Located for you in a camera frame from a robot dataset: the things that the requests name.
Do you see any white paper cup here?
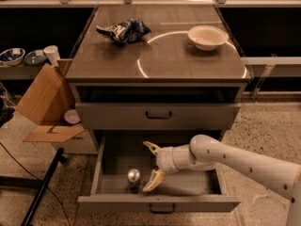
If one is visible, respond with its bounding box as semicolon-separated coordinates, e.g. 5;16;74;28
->
43;45;60;66

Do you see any blue patterned bowl right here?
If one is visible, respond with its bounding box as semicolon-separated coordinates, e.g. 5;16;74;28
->
24;50;47;67

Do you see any blue patterned bowl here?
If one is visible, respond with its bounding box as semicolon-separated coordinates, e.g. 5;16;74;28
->
0;48;25;66
24;50;47;67

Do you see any silver redbull can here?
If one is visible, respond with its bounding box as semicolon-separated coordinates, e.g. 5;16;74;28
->
127;169;140;193

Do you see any blue patterned bowl left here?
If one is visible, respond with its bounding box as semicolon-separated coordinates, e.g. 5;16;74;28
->
0;48;25;66

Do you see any black floor cable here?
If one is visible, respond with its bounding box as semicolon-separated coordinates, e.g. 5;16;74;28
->
0;141;72;226

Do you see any open grey lower drawer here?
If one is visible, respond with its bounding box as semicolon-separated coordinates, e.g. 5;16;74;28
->
78;132;241;214

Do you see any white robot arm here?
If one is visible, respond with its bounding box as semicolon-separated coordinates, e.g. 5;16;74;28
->
143;135;301;226

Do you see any white paper bowl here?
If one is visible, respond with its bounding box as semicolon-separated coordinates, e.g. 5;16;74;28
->
187;25;229;51

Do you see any grey drawer cabinet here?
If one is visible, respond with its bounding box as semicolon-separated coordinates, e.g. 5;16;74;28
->
66;4;251;139

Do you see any small white bowl in box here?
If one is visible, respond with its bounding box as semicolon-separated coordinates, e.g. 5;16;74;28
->
64;109;81;124

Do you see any open cardboard box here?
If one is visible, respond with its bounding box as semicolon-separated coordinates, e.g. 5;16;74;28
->
16;64;98;154

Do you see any crumpled blue chip bag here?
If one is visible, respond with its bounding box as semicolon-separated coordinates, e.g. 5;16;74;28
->
96;19;151;44

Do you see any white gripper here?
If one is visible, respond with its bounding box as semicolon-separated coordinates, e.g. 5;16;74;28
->
143;141;201;192

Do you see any grey upper drawer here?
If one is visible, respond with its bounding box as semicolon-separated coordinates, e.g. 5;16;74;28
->
75;103;241;130

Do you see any black metal stand leg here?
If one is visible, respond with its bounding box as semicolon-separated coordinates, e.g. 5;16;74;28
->
21;148;64;226

